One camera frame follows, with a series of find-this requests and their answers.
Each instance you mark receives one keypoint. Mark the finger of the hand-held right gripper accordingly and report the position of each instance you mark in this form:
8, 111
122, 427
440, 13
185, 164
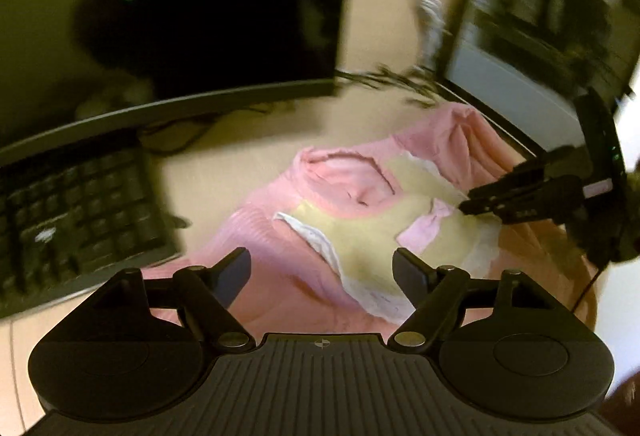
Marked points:
520, 206
530, 171

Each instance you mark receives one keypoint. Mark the curved black monitor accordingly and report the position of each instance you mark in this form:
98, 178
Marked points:
225, 16

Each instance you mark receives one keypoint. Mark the flat black monitor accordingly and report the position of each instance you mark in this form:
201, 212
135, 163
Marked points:
540, 16

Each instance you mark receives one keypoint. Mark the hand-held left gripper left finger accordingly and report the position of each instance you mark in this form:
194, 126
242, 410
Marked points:
239, 268

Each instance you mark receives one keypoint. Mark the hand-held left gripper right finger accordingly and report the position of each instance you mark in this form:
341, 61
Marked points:
406, 268

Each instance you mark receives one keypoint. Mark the pink knit sweater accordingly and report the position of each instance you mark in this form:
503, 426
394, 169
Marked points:
260, 236

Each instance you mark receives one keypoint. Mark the black keyboard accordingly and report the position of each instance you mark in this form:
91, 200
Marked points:
75, 216

